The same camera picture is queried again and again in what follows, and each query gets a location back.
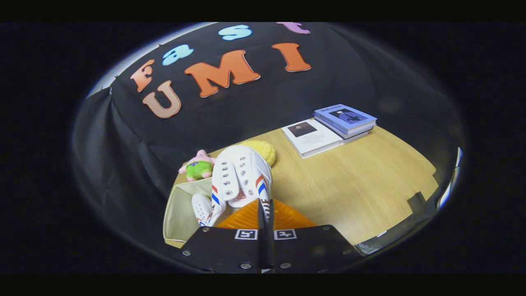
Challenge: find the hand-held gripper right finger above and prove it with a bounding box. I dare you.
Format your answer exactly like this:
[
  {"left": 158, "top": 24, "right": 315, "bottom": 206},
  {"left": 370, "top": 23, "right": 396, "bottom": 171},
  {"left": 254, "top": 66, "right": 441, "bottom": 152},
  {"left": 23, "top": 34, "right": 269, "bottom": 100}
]
[{"left": 267, "top": 199, "right": 362, "bottom": 274}]

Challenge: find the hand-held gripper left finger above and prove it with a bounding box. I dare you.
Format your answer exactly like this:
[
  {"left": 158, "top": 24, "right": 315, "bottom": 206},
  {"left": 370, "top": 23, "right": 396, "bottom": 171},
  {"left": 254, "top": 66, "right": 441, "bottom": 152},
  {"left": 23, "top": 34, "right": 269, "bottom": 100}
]
[{"left": 173, "top": 199, "right": 263, "bottom": 274}]

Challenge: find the white striped canvas shoe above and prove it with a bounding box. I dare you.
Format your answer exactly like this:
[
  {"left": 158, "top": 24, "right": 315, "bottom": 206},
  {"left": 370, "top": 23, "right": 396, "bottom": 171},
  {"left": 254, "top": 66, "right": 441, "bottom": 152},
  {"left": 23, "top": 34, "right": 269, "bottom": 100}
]
[
  {"left": 208, "top": 145, "right": 272, "bottom": 227},
  {"left": 191, "top": 194, "right": 215, "bottom": 227}
]

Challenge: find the brown fabric storage box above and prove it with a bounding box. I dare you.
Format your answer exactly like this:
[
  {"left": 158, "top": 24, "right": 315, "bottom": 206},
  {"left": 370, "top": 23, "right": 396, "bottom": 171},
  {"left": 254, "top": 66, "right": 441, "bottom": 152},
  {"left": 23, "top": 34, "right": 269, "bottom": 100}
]
[{"left": 163, "top": 179, "right": 218, "bottom": 248}]

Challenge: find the pink and green plush toy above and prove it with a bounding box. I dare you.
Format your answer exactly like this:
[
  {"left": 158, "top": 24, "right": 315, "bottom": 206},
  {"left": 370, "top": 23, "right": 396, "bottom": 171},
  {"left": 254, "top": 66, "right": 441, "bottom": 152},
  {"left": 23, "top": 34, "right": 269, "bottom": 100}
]
[{"left": 178, "top": 150, "right": 216, "bottom": 182}]

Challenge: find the yellow round plush cushion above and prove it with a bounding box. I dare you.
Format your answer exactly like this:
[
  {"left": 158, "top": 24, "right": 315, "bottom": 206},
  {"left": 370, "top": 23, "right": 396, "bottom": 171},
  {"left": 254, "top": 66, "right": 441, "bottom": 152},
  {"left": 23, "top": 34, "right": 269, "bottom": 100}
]
[{"left": 240, "top": 140, "right": 277, "bottom": 167}]

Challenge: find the white book with dark photo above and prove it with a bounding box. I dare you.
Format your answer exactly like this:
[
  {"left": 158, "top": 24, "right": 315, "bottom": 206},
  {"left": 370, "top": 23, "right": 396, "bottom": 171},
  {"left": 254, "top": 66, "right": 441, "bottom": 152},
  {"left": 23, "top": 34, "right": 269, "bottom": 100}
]
[{"left": 282, "top": 118, "right": 342, "bottom": 159}]

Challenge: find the blue cover book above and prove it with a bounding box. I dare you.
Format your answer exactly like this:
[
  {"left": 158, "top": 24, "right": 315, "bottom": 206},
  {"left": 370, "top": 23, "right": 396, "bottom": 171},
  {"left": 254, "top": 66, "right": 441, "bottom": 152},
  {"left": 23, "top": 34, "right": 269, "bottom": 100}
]
[{"left": 314, "top": 104, "right": 377, "bottom": 135}]

